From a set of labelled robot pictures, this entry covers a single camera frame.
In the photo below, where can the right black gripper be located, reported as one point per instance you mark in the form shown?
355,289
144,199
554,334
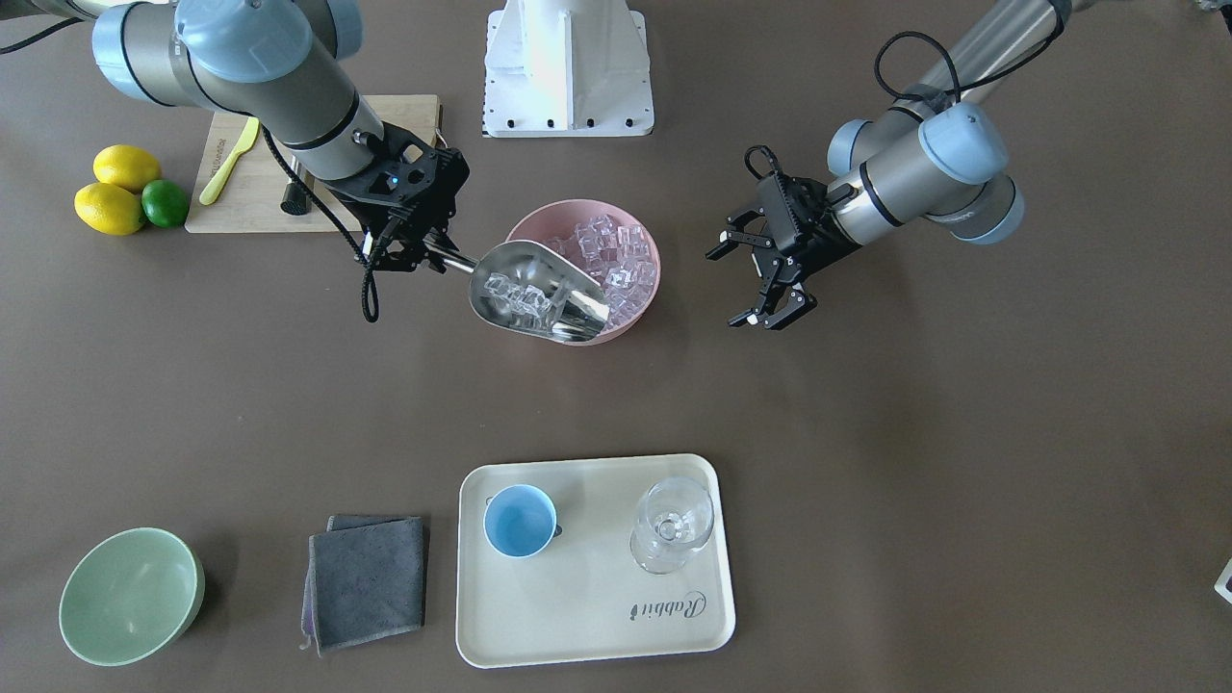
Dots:
357,198

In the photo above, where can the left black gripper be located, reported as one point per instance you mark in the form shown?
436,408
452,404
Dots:
821,253

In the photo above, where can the steel ice scoop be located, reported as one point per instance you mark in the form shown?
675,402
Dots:
524,287

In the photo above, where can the pink bowl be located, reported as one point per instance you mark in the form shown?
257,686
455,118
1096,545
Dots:
562,216

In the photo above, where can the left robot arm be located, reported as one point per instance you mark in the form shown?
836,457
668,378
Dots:
933,154

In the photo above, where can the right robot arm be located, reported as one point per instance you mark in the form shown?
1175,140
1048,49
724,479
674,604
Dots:
281,63

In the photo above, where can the ice cubes pile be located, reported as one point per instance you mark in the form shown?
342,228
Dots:
617,255

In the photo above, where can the light blue cup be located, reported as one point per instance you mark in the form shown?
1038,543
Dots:
520,521

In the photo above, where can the steel muddler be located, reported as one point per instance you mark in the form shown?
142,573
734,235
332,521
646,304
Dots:
294,200

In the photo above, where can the bamboo cutting board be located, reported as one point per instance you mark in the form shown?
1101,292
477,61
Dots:
250,202

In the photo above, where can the yellow plastic knife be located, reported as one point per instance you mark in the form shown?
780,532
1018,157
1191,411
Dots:
243,144

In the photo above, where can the green lime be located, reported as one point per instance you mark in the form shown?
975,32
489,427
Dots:
165,203

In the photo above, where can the clear wine glass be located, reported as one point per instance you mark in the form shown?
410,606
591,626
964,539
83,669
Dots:
673,522

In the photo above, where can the whole yellow lemon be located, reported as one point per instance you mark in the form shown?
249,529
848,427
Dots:
128,166
109,209

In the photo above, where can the cream serving tray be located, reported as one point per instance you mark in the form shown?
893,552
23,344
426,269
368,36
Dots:
583,596

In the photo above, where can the grey folded cloth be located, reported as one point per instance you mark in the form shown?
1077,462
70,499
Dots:
365,581

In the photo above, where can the green bowl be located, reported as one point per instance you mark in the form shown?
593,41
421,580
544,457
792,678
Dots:
130,597

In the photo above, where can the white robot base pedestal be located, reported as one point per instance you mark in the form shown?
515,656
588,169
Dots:
567,69

